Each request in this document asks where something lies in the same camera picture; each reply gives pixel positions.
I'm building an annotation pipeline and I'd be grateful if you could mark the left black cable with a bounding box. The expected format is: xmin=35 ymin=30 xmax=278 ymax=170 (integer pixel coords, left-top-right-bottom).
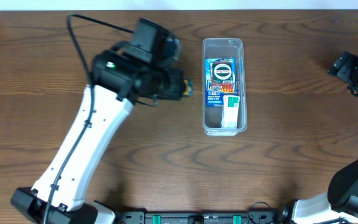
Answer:
xmin=42 ymin=12 xmax=136 ymax=224

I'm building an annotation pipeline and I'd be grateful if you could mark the dark bottle white cap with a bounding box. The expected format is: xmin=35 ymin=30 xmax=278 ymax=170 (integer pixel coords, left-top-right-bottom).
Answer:
xmin=183 ymin=79 xmax=193 ymax=97

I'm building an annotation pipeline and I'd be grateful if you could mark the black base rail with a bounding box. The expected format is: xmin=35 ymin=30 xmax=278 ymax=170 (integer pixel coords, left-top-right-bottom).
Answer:
xmin=113 ymin=202 xmax=291 ymax=224

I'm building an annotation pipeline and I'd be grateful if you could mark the blue fever patch box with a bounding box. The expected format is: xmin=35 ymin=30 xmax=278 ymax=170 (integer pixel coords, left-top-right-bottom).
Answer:
xmin=204 ymin=57 xmax=237 ymax=107

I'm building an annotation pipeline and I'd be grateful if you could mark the white green Panadol box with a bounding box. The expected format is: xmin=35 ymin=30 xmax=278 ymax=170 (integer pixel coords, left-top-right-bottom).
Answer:
xmin=221 ymin=95 xmax=240 ymax=128

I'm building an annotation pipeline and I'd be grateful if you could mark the clear plastic container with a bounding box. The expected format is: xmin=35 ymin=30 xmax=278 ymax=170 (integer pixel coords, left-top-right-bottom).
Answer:
xmin=203 ymin=38 xmax=247 ymax=136

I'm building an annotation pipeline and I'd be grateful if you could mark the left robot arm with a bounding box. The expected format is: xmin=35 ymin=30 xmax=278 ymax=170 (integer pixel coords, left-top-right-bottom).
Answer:
xmin=11 ymin=49 xmax=188 ymax=223

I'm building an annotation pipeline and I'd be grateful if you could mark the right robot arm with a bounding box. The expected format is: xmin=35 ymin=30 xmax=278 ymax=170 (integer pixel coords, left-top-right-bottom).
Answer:
xmin=277 ymin=51 xmax=358 ymax=224

